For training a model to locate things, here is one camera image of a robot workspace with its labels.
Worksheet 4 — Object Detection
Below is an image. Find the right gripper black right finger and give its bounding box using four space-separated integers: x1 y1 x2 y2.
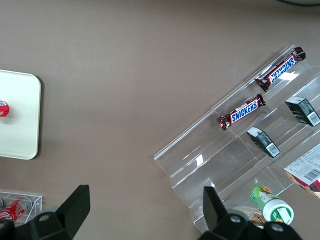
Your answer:
202 186 227 232

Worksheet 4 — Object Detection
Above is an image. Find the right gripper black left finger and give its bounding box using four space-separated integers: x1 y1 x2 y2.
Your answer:
57 184 91 238

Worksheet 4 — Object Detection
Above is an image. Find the light wicker basket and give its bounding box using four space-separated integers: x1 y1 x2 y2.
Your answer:
232 204 267 230

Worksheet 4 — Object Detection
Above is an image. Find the beige plastic tray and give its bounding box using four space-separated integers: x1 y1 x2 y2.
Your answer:
0 69 42 161

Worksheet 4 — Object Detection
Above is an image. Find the clear acrylic bottle rack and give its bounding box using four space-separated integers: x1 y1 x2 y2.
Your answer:
0 191 44 227

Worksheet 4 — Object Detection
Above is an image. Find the clear acrylic stepped stand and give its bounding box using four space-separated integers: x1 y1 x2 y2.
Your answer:
153 44 320 232

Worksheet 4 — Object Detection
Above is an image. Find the green white plastic bottle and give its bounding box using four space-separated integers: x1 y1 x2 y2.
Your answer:
249 184 295 223

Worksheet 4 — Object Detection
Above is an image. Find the red soda can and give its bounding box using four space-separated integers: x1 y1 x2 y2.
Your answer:
0 198 33 223

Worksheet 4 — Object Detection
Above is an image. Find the small black carton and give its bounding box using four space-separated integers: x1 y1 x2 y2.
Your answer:
284 96 320 128
246 126 281 158

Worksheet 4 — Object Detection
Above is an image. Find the red white cardboard box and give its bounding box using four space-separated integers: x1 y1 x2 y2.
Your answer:
283 143 320 200

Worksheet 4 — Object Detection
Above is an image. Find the Snickers chocolate bar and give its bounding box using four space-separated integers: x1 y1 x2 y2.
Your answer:
216 93 266 132
254 46 307 93

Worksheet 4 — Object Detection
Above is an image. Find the red white yogurt cup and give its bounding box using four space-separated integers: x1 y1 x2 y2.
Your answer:
0 99 11 118

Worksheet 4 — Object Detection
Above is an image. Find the brown table cover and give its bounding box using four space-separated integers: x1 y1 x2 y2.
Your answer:
0 0 320 240

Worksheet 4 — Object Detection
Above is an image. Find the black cable tangle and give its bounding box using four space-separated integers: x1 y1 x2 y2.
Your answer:
274 0 320 7

